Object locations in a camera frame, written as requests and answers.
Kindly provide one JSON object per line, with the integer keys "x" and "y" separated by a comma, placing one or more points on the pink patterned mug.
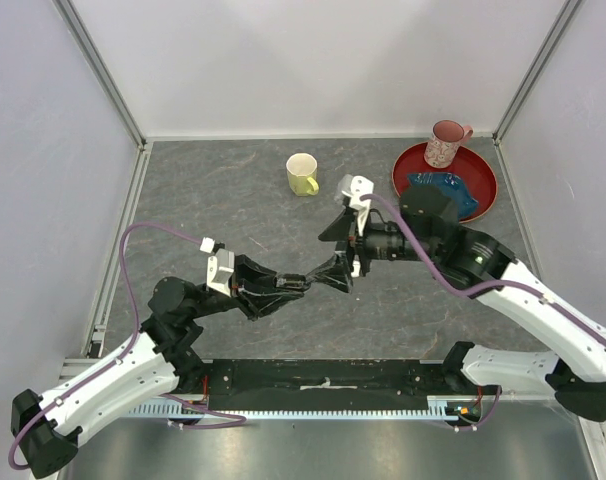
{"x": 447, "y": 137}

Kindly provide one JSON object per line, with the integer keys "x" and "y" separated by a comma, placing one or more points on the right aluminium frame post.
{"x": 553, "y": 38}

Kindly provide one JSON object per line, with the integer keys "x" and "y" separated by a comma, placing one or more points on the blue leaf-shaped dish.
{"x": 452, "y": 186}

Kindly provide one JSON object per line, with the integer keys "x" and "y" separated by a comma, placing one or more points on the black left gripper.
{"x": 250, "y": 276}

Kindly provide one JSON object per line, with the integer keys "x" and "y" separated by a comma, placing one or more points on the yellow-green ceramic mug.
{"x": 301, "y": 171}

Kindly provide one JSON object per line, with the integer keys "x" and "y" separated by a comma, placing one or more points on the left aluminium frame post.
{"x": 88, "y": 48}

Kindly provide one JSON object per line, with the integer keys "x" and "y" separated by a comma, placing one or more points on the red round tray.
{"x": 472, "y": 168}

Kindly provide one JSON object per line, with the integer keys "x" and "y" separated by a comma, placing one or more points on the aluminium frame post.
{"x": 553, "y": 38}
{"x": 88, "y": 48}

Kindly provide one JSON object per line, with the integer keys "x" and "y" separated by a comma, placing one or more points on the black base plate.
{"x": 258, "y": 384}

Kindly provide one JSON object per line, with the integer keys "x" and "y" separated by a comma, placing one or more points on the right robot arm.
{"x": 473, "y": 264}

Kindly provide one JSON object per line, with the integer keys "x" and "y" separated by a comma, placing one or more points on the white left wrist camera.
{"x": 220, "y": 266}

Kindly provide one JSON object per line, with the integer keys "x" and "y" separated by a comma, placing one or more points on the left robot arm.
{"x": 158, "y": 358}

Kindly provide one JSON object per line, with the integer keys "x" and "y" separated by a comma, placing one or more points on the light blue cable duct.
{"x": 436, "y": 409}

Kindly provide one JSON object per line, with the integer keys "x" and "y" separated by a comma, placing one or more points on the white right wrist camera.
{"x": 350, "y": 191}

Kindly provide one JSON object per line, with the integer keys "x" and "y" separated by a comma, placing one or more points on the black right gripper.
{"x": 336, "y": 271}

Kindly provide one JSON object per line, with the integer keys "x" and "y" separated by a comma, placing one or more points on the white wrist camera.
{"x": 220, "y": 266}
{"x": 350, "y": 191}

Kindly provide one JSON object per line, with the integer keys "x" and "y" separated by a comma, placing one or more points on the black clip object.
{"x": 292, "y": 282}

